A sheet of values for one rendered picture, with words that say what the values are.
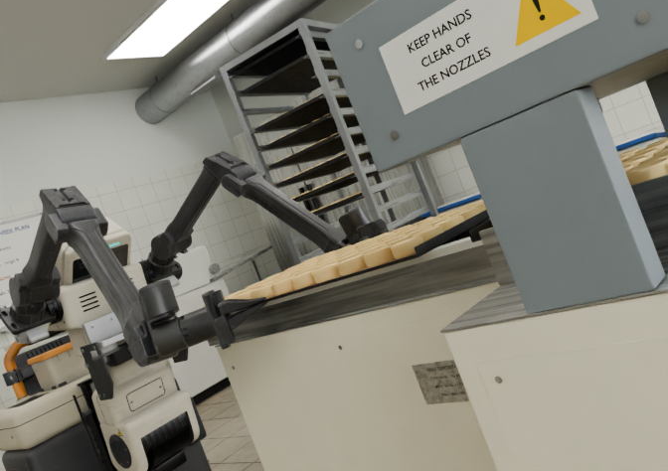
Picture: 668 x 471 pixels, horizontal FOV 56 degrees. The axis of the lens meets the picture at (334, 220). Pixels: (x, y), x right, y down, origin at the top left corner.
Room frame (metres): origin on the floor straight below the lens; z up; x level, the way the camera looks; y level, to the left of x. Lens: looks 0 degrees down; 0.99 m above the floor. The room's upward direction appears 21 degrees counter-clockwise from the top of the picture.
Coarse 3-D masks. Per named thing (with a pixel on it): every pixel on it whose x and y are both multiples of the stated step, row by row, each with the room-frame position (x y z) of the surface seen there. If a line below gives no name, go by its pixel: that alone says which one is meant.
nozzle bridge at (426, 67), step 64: (384, 0) 0.62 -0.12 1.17; (448, 0) 0.57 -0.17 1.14; (512, 0) 0.54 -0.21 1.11; (576, 0) 0.50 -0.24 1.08; (640, 0) 0.48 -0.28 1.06; (384, 64) 0.63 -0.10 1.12; (448, 64) 0.59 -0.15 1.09; (512, 64) 0.55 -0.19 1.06; (576, 64) 0.52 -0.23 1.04; (640, 64) 0.54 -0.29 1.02; (384, 128) 0.65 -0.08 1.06; (448, 128) 0.61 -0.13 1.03; (512, 128) 0.57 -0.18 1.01; (576, 128) 0.53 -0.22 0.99; (512, 192) 0.58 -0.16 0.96; (576, 192) 0.54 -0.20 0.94; (512, 256) 0.60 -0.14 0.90; (576, 256) 0.56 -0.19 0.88; (640, 256) 0.52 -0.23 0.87
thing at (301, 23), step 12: (300, 24) 2.62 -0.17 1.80; (312, 48) 2.62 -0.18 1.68; (312, 60) 2.63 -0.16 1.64; (324, 72) 2.63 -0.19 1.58; (324, 84) 2.62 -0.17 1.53; (336, 108) 2.62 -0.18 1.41; (336, 120) 2.63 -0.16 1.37; (348, 132) 2.63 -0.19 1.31; (348, 144) 2.62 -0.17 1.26; (360, 168) 2.62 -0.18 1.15; (360, 180) 2.62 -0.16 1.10; (372, 192) 2.64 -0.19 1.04; (372, 204) 2.62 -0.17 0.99; (372, 216) 2.63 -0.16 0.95
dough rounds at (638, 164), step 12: (660, 144) 0.90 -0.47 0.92; (624, 156) 0.93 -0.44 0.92; (636, 156) 0.85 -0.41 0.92; (648, 156) 0.84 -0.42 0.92; (660, 156) 0.73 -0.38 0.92; (624, 168) 0.76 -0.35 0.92; (636, 168) 0.70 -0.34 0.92; (648, 168) 0.67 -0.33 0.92; (660, 168) 0.67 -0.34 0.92; (636, 180) 0.68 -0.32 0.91
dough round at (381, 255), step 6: (384, 246) 0.99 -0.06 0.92; (390, 246) 0.96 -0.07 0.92; (372, 252) 0.96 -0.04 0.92; (378, 252) 0.95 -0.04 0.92; (384, 252) 0.95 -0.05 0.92; (390, 252) 0.95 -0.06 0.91; (366, 258) 0.96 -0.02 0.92; (372, 258) 0.95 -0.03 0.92; (378, 258) 0.95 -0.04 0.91; (384, 258) 0.95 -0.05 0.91; (390, 258) 0.95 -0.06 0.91; (366, 264) 0.97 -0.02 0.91; (372, 264) 0.96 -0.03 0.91; (378, 264) 0.95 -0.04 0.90
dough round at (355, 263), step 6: (348, 258) 1.03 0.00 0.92; (354, 258) 0.99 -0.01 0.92; (360, 258) 0.99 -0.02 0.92; (342, 264) 0.99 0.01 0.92; (348, 264) 0.99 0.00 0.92; (354, 264) 0.99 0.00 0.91; (360, 264) 0.99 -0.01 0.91; (342, 270) 1.00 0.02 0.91; (348, 270) 0.99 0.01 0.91; (354, 270) 0.99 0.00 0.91
